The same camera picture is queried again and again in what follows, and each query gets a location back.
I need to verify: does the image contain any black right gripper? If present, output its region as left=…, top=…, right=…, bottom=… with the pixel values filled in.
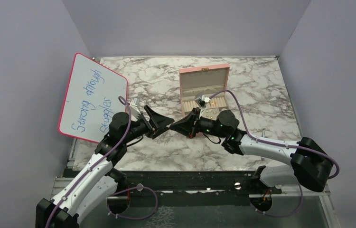
left=169, top=107, right=227, bottom=139

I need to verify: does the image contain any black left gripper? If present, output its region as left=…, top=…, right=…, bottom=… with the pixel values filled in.
left=122, top=105, right=175, bottom=144

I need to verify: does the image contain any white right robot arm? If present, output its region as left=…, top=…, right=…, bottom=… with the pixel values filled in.
left=169, top=108, right=333, bottom=193

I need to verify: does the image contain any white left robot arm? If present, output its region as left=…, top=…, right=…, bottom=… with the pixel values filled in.
left=35, top=105, right=174, bottom=228

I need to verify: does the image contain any pink jewelry box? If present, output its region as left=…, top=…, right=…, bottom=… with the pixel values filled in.
left=179, top=63, right=230, bottom=120

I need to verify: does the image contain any pink-framed whiteboard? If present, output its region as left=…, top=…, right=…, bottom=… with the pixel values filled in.
left=58, top=53, right=128, bottom=143

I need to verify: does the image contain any rhinestone necklace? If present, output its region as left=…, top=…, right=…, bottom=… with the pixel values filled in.
left=156, top=130, right=172, bottom=145

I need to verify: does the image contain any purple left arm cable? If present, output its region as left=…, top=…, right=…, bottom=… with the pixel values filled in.
left=44, top=95, right=158, bottom=228

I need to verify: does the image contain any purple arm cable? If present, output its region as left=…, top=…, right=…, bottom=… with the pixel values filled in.
left=44, top=95, right=158, bottom=228
left=209, top=89, right=340, bottom=219

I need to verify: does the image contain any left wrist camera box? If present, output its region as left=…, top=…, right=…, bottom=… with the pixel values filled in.
left=130, top=97, right=140, bottom=109

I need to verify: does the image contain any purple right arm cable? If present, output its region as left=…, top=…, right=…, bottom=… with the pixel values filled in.
left=209, top=89, right=340, bottom=219

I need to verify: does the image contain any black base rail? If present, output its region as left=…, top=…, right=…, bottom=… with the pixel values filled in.
left=105, top=169, right=281, bottom=207

